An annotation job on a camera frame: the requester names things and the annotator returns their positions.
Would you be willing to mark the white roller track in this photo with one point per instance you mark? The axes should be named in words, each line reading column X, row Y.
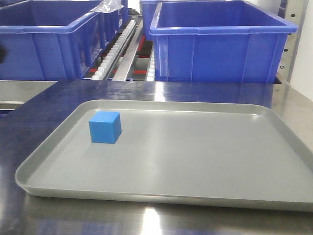
column 107, row 65

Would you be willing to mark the blue bin rear left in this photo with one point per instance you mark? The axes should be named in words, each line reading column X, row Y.
column 114, row 21

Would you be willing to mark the steel shelf front rail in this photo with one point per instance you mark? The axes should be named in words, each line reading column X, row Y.
column 15, row 93

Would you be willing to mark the steel shelf divider rail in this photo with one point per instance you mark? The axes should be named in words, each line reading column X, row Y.
column 125, row 69

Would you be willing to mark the blue plastic bin left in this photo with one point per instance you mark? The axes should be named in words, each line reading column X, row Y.
column 50, row 39

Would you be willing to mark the grey metal tray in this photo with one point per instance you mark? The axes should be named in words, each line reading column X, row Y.
column 212, row 154

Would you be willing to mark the blue plastic bin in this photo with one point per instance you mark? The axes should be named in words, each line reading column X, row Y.
column 50, row 39
column 228, row 41

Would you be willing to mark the blue foam cube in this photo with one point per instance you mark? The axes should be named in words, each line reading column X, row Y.
column 105, row 127

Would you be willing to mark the steel shelf upright post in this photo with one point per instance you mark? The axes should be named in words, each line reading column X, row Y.
column 295, row 12

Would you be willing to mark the blue plastic bin right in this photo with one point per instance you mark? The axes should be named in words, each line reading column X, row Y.
column 228, row 41

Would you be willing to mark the blue bin rear right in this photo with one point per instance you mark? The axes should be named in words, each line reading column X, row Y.
column 151, row 14

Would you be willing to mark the clear plastic bag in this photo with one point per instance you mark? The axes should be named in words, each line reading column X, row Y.
column 108, row 6

